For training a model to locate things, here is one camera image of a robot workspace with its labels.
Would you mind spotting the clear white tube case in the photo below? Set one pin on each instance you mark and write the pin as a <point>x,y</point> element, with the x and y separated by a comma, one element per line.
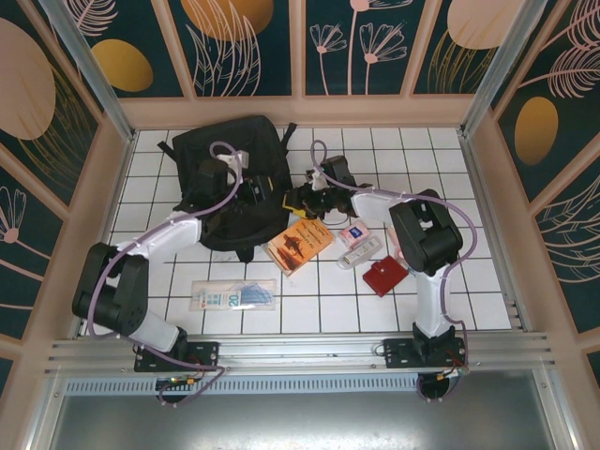
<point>358,254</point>

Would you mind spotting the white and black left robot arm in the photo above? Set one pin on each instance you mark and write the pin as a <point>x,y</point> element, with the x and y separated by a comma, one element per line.
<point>164,239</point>

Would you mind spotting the grey sheet metal panel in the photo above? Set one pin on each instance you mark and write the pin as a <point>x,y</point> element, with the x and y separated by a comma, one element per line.
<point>300,422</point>

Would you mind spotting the red snap wallet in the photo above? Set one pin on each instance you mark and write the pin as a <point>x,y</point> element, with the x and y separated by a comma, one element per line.
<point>384,276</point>

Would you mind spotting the aluminium front rail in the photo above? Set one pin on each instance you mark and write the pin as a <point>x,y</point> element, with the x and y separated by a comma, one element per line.
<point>300,349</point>

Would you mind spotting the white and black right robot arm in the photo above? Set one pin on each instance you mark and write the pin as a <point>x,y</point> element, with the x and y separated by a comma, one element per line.
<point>431,300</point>

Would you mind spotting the aluminium side rail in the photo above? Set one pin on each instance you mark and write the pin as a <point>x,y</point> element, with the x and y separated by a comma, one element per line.
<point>492,225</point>

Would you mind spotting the black backpack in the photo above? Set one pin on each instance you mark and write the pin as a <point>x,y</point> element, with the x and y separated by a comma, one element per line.
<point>253,145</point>

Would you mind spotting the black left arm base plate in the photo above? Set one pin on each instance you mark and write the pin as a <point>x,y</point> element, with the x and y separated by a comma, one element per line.
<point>206,354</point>

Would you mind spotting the orange paperback book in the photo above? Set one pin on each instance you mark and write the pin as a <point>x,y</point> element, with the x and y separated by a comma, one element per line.
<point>300,244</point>

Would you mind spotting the clear geometry set pouch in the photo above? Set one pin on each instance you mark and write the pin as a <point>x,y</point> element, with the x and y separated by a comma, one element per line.
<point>234,296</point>

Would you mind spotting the aluminium corner post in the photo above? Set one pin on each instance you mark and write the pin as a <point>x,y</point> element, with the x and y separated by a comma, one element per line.
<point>94,75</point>
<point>501,65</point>

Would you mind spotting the pink eraser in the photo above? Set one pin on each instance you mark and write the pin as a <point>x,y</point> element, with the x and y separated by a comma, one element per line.
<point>393,235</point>

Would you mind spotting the pink tissue pack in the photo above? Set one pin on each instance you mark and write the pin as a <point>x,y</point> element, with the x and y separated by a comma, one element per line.
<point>352,235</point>

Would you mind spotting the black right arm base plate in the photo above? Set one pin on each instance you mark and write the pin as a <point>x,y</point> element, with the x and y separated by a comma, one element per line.
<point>398,352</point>

